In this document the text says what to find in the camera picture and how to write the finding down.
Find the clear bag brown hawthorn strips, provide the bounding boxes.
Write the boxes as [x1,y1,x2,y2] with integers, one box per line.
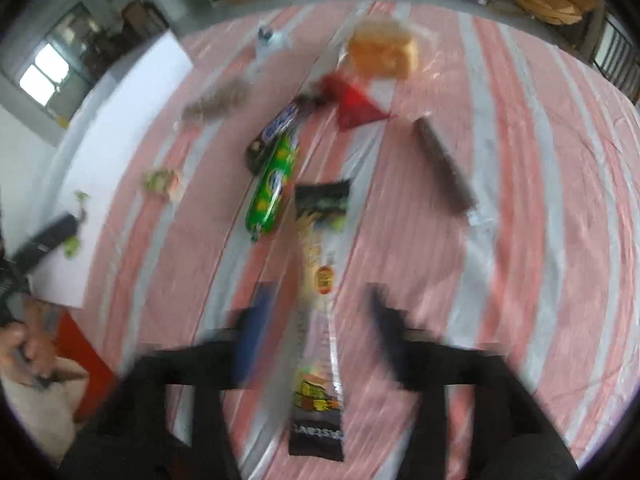
[175,77,253,131]

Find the bagged bread loaf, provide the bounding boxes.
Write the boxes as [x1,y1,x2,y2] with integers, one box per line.
[340,14,438,80]

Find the person's left hand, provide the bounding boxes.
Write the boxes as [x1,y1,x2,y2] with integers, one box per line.
[1,297,56,386]

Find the white triangular snack pouch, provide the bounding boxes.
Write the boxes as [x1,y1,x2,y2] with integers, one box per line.
[255,24,291,63]

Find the dark wooden chair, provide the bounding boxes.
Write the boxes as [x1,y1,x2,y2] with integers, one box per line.
[591,13,640,106]

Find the red cone snack pack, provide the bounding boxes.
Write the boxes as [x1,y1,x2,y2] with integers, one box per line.
[319,72,392,132]

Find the striped pink grey tablecloth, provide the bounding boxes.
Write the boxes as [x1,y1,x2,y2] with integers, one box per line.
[76,1,639,479]

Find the black Astick snack bag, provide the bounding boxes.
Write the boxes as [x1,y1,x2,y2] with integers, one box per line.
[288,180,350,463]

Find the green wafer snack pack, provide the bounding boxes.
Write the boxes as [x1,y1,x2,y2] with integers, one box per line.
[63,190,90,260]

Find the white foam board box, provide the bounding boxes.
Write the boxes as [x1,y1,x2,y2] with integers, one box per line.
[28,32,193,308]

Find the yellow rice cracker pack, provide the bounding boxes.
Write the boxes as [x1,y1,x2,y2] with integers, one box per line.
[141,167,186,204]

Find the green candy tube pack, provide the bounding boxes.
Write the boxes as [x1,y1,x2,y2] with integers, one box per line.
[245,127,298,242]

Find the dark brown chocolate bar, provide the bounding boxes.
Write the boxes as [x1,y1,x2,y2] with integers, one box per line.
[245,93,317,176]

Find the dark maroon snack stick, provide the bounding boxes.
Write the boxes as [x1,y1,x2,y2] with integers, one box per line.
[413,115,494,226]

